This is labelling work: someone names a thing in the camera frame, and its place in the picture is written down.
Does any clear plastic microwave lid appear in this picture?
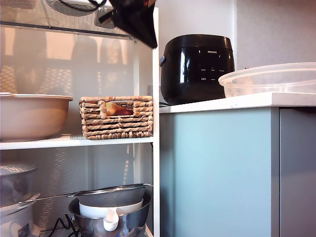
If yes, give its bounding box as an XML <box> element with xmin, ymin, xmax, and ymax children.
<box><xmin>218</xmin><ymin>62</ymin><xmax>316</xmax><ymax>99</ymax></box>

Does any white metal shelf unit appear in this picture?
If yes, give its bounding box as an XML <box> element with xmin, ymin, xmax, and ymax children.
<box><xmin>0</xmin><ymin>0</ymin><xmax>160</xmax><ymax>237</ymax></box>

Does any steel pot with lid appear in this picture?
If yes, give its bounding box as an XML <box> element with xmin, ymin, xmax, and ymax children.
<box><xmin>0</xmin><ymin>162</ymin><xmax>39</xmax><ymax>208</ymax></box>

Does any black Philips rice cooker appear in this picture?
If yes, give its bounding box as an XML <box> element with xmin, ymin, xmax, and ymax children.
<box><xmin>159</xmin><ymin>34</ymin><xmax>236</xmax><ymax>106</ymax></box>

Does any yellow onion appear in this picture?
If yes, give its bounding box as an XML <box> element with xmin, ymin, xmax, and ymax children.
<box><xmin>106</xmin><ymin>102</ymin><xmax>119</xmax><ymax>116</ymax></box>

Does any woven wicker basket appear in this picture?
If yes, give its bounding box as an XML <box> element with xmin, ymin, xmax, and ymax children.
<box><xmin>79</xmin><ymin>95</ymin><xmax>154</xmax><ymax>140</ymax></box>

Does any large beige bowl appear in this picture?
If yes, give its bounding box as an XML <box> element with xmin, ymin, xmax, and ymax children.
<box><xmin>0</xmin><ymin>92</ymin><xmax>74</xmax><ymax>142</ymax></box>

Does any teal kitchen cabinet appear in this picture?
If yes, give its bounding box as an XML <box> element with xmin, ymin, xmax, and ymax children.
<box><xmin>159</xmin><ymin>107</ymin><xmax>316</xmax><ymax>237</ymax></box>

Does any metal mesh strainer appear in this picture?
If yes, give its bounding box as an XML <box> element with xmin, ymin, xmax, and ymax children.
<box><xmin>16</xmin><ymin>183</ymin><xmax>154</xmax><ymax>208</ymax></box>

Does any white ceramic bowl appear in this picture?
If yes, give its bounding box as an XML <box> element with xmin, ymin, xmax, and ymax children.
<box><xmin>79</xmin><ymin>197</ymin><xmax>145</xmax><ymax>219</ymax></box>

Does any stainless steel mixing bowl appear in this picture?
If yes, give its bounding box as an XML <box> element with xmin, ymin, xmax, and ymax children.
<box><xmin>68</xmin><ymin>190</ymin><xmax>153</xmax><ymax>237</ymax></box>

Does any white plastic scoop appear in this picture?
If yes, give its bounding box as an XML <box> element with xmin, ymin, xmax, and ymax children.
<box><xmin>103</xmin><ymin>207</ymin><xmax>119</xmax><ymax>232</ymax></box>

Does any white rice cooker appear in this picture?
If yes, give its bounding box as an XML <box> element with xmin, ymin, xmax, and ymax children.
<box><xmin>0</xmin><ymin>193</ymin><xmax>41</xmax><ymax>237</ymax></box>

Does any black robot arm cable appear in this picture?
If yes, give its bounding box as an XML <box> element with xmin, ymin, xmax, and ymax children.
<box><xmin>58</xmin><ymin>0</ymin><xmax>108</xmax><ymax>11</ymax></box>

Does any black power cable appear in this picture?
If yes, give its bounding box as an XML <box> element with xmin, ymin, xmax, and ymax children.
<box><xmin>39</xmin><ymin>213</ymin><xmax>81</xmax><ymax>237</ymax></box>

